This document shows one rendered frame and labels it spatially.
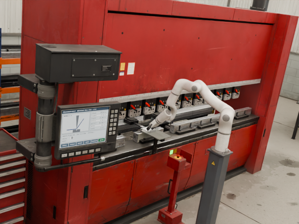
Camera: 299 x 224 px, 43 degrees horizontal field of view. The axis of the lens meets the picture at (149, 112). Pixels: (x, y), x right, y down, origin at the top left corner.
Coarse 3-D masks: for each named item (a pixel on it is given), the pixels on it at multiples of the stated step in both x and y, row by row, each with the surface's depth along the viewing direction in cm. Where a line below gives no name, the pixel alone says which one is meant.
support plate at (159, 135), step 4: (144, 132) 381; (148, 132) 381; (152, 132) 383; (156, 132) 384; (160, 132) 386; (152, 136) 374; (156, 136) 374; (160, 136) 375; (164, 136) 376; (168, 136) 378
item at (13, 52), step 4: (4, 48) 453; (8, 48) 457; (12, 48) 461; (16, 48) 464; (20, 48) 468; (4, 52) 432; (8, 52) 436; (12, 52) 439; (16, 52) 443; (20, 52) 446; (4, 56) 434; (8, 56) 437; (12, 56) 441; (16, 56) 444
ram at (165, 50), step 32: (128, 32) 330; (160, 32) 358; (192, 32) 391; (224, 32) 431; (256, 32) 481; (160, 64) 372; (192, 64) 408; (224, 64) 452; (256, 64) 506; (160, 96) 387
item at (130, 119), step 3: (129, 117) 408; (132, 117) 409; (126, 120) 403; (129, 120) 401; (132, 120) 401; (135, 120) 404; (138, 120) 407; (126, 123) 403; (129, 123) 400; (132, 123) 401; (135, 123) 401; (141, 126) 395
